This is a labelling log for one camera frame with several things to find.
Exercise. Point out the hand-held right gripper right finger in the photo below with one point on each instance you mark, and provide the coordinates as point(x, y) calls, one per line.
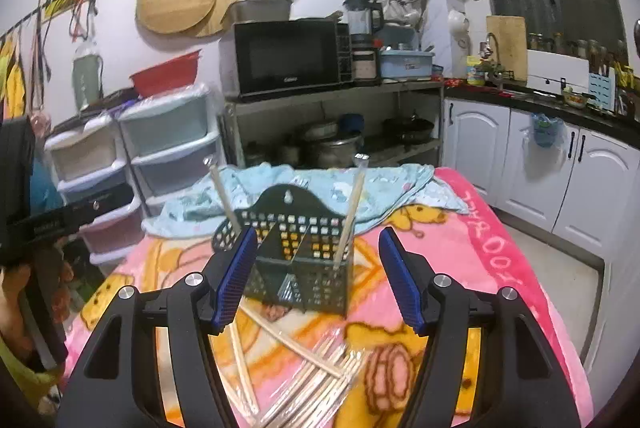
point(400, 280)

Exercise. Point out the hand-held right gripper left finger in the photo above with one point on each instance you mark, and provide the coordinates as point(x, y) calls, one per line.
point(234, 280)

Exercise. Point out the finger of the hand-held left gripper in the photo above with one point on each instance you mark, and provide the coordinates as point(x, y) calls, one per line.
point(97, 208)

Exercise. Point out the dark green utensil holder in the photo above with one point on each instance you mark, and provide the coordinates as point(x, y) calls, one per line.
point(305, 258)

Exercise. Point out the bare wooden chopstick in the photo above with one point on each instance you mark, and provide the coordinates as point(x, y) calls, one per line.
point(244, 368)
point(224, 198)

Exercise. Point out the pile of chopsticks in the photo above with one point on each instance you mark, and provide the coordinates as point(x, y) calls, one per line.
point(320, 383)

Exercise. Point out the person's left hand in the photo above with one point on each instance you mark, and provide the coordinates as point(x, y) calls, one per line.
point(14, 308)

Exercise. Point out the pink printed blanket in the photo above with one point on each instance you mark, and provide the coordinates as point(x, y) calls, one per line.
point(450, 258)

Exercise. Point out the hanging yellow cloths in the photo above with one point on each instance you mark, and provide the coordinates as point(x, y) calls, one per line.
point(12, 82)

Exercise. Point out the pale blue plastic drawer unit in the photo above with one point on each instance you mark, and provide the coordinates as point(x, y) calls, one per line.
point(170, 127)

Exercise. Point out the green insulated bottle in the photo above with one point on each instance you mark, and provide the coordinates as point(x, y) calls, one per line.
point(86, 80)

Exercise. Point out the light blue printed cloth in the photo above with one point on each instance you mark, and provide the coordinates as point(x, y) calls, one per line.
point(310, 188)

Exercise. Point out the red plastic basin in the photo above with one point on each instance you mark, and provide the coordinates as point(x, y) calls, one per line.
point(165, 75)

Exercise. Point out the steel pot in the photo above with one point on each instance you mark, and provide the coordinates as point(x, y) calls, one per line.
point(332, 147)

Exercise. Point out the black wok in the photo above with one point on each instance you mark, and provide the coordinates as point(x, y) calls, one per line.
point(407, 130)

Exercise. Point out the white kitchen cabinets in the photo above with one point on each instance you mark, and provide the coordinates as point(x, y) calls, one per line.
point(480, 147)

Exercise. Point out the grey metal shelf rack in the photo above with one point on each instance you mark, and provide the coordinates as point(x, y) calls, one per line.
point(330, 100)

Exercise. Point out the blue plastic bag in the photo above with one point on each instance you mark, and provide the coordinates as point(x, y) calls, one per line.
point(547, 132)

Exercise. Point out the light blue dish rack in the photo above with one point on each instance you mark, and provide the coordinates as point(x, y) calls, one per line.
point(405, 62)

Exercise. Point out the yellow jar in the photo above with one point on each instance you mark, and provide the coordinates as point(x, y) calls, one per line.
point(476, 75)

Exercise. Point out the black microwave oven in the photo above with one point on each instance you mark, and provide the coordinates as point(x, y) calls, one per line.
point(285, 57)

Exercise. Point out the black blender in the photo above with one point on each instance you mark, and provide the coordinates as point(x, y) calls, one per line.
point(361, 32)

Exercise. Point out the metal sink faucet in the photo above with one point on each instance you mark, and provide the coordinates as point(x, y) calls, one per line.
point(492, 45)

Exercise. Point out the wooden cutting board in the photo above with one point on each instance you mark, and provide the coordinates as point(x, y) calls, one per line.
point(507, 47)

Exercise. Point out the grey container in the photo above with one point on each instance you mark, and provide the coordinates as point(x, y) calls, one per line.
point(262, 10)

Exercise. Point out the hanging white mug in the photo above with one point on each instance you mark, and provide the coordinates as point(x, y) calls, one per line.
point(457, 21)

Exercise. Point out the light blue knife holder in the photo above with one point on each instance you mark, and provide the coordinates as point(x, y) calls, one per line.
point(602, 92)

